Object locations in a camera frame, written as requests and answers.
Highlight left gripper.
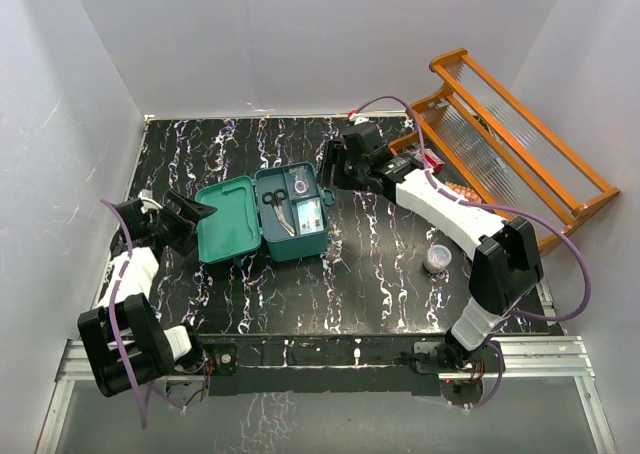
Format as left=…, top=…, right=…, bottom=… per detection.
left=148, top=191, right=217, bottom=255

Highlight blue white blister card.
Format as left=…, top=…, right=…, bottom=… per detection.
left=296, top=197, right=324, bottom=235

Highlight small metal scissors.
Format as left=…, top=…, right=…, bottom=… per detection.
left=262, top=188, right=296, bottom=237

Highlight green medicine box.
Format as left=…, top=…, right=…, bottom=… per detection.
left=195, top=174, right=335, bottom=264

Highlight dark teal divider tray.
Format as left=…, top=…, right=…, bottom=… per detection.
left=254, top=162, right=327, bottom=242

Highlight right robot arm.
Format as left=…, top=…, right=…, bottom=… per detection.
left=319, top=122, right=543, bottom=371

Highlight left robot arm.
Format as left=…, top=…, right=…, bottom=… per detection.
left=77, top=191, right=217, bottom=397

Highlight red white small box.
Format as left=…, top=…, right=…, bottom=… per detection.
left=416, top=148, right=445, bottom=173

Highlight orange patterned card pack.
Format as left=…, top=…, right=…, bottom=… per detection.
left=445, top=181, right=483, bottom=203

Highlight clear round container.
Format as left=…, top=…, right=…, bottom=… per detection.
left=423, top=244, right=452, bottom=274

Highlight orange wooden shelf rack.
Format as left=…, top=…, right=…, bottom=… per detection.
left=411, top=48, right=620, bottom=235

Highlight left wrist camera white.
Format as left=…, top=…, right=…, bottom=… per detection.
left=137, top=189, right=163, bottom=213

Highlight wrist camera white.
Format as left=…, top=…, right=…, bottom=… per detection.
left=137, top=189, right=163, bottom=213
left=347, top=111, right=370, bottom=125

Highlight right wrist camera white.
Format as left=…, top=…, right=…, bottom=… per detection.
left=347, top=111, right=370, bottom=125

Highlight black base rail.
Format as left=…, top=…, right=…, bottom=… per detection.
left=149, top=331, right=506, bottom=398

